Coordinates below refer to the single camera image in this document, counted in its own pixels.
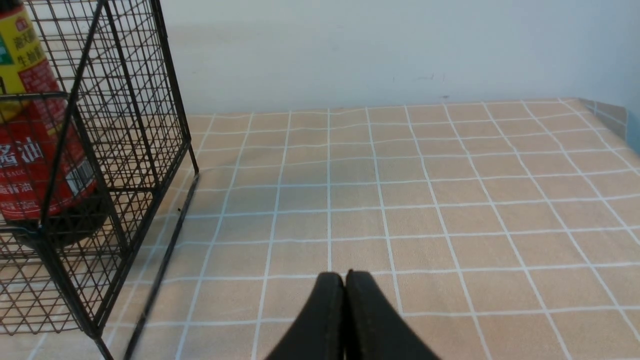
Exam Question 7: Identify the soy sauce bottle red label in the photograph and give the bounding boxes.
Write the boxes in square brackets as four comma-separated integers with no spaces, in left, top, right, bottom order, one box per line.
[0,0,108,248]

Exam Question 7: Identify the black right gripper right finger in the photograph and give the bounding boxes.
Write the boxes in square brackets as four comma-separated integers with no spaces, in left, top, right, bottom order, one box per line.
[345,269,439,360]

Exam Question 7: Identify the black wire mesh shelf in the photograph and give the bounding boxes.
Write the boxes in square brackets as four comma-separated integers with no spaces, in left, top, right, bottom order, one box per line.
[0,0,200,360]

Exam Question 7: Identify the beige checkered tablecloth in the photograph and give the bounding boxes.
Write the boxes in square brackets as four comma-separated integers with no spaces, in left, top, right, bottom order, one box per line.
[0,97,640,360]

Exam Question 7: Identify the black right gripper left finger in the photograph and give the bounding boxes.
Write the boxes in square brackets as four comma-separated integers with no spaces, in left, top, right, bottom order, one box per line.
[266,272,345,360]

